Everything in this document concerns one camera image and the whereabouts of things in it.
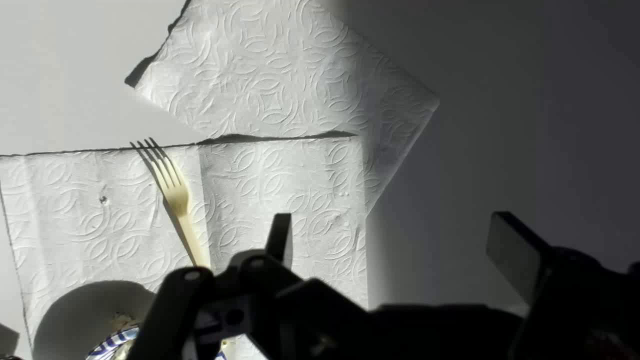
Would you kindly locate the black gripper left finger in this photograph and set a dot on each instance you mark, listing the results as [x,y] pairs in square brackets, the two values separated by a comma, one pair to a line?
[220,313]

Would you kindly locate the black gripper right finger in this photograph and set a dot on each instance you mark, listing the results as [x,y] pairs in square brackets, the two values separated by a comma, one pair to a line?
[572,301]

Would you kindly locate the blue patterned bowl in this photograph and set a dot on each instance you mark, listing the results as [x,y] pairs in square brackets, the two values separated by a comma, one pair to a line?
[113,342]

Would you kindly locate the white embossed paper towel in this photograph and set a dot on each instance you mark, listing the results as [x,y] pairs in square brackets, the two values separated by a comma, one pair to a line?
[280,72]
[86,221]

